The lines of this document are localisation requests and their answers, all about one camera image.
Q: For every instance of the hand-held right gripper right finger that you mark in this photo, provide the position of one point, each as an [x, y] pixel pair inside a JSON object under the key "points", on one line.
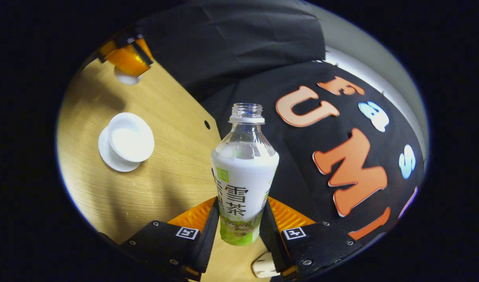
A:
{"points": [[271, 243]]}

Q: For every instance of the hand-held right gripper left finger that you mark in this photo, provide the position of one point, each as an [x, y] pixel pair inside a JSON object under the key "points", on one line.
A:
{"points": [[208, 239]]}

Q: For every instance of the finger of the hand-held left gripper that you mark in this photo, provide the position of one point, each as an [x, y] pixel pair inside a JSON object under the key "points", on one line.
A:
{"points": [[128, 60], [128, 39]]}

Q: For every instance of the white teacup lid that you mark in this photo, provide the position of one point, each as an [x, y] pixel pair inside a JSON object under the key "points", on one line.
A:
{"points": [[126, 79]]}

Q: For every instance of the clear water bottle green label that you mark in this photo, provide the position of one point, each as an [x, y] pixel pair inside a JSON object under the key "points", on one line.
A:
{"points": [[243, 184]]}

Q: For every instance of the white teacup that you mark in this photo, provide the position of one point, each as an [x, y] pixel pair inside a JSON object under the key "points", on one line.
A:
{"points": [[130, 137]]}

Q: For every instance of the white toaster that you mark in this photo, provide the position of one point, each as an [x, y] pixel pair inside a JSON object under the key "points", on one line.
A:
{"points": [[265, 266]]}

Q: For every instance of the white saucer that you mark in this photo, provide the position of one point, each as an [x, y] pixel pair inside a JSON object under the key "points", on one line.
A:
{"points": [[112, 158]]}

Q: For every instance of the black backdrop cloth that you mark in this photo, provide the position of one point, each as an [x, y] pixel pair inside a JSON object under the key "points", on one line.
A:
{"points": [[243, 47]]}

